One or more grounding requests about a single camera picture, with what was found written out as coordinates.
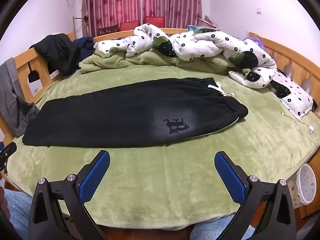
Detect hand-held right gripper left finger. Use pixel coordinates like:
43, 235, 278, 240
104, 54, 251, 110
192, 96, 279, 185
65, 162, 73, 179
28, 150, 111, 240

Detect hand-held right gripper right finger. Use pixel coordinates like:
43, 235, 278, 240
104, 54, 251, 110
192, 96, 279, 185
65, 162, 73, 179
214, 151, 298, 240

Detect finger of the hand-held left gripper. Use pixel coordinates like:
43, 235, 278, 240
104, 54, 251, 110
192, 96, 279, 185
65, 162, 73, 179
0, 141, 17, 173

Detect black pants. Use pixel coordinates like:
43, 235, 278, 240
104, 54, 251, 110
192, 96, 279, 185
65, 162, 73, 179
22, 77, 249, 148

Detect grey jeans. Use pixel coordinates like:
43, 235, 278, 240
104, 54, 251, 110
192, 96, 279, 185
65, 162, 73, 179
0, 57, 40, 137

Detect person's right leg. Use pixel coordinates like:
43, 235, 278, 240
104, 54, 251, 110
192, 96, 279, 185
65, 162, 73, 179
190, 215, 253, 240

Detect person's leg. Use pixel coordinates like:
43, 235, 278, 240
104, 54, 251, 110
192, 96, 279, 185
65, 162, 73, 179
5, 189, 34, 240
190, 215, 253, 240

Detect person's left leg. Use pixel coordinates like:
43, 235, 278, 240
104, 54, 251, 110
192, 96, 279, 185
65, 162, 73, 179
5, 189, 34, 240

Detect green fleece bed sheet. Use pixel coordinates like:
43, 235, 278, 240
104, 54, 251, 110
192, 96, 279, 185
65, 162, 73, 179
6, 65, 320, 230

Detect white star print basket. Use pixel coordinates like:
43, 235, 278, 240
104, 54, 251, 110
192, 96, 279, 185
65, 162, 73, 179
287, 164, 316, 209

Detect white flower print pillow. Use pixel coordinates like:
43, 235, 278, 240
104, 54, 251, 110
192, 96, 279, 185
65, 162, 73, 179
269, 70, 314, 119

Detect black jacket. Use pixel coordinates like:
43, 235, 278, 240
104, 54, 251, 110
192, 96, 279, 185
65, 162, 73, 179
29, 33, 82, 77

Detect folded green blanket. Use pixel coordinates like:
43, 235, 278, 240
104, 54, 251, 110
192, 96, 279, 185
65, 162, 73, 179
79, 50, 240, 75

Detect navy jacket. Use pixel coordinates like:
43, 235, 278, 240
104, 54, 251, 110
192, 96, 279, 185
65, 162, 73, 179
72, 36, 95, 67

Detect white flower print quilt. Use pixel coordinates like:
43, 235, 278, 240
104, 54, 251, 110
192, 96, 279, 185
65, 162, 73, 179
94, 23, 277, 89

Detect purple plush item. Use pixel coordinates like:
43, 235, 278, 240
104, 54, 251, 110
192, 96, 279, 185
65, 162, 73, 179
244, 35, 265, 49

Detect wooden coat rack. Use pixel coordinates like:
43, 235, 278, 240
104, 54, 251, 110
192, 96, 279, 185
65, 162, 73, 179
72, 15, 89, 40

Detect dark wooden chair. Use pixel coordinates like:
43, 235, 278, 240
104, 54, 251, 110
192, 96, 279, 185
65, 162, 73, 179
98, 24, 120, 37

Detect red chair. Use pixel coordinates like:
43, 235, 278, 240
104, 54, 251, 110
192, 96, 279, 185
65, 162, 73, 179
145, 16, 165, 28
119, 21, 139, 32

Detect cardboard box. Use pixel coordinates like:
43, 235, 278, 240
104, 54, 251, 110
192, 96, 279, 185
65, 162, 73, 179
197, 15, 217, 29

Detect red patterned curtain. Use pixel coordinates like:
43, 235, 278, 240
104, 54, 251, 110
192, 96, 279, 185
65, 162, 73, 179
82, 0, 202, 37

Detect white charging cable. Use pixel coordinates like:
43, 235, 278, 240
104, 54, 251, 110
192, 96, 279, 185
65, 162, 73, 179
280, 112, 320, 137

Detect wooden bed frame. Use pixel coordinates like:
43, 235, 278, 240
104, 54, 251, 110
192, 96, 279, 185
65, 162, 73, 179
0, 27, 320, 218

